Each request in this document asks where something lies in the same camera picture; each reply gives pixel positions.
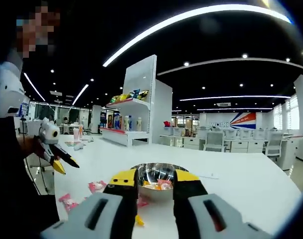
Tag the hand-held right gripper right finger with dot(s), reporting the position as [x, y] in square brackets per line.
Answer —
[206, 214]

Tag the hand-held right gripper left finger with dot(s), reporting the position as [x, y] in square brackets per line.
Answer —
[91, 214]

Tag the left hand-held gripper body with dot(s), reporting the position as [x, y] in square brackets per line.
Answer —
[49, 132]

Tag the marshmallow packets group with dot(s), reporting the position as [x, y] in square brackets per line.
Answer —
[97, 186]

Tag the heap of marshmallow packets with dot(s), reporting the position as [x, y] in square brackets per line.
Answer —
[161, 184]

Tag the steel bowl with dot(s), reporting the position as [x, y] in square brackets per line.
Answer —
[155, 195]

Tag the person's left hand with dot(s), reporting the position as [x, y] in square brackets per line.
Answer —
[38, 147]

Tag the white crumpled wrappers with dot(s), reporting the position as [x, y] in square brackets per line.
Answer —
[79, 146]

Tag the pink cup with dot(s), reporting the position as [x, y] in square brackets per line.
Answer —
[76, 135]

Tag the orange bottle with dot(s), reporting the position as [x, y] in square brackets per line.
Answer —
[81, 132]

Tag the white table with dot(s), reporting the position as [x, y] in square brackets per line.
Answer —
[240, 186]

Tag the white square pillar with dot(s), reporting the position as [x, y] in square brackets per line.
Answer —
[96, 118]

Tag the person in black shirt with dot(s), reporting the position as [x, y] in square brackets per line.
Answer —
[12, 186]

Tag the white chest-worn device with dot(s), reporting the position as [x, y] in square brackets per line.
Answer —
[9, 92]

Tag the grey mesh office chair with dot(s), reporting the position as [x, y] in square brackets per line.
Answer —
[214, 140]

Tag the row of shelf bottles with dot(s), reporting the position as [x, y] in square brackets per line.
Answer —
[132, 123]

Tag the row of white office desks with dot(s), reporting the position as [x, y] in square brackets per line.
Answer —
[240, 145]

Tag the pile of snack bags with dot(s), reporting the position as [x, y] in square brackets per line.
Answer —
[131, 95]

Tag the red bag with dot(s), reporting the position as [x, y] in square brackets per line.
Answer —
[168, 124]

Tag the white display shelf unit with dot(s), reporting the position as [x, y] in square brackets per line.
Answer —
[163, 112]

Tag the ceiling air vent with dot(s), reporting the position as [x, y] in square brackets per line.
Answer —
[224, 104]

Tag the ceiling light strip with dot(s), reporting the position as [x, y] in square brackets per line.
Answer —
[191, 15]

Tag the striped wall mural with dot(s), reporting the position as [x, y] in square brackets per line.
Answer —
[243, 120]

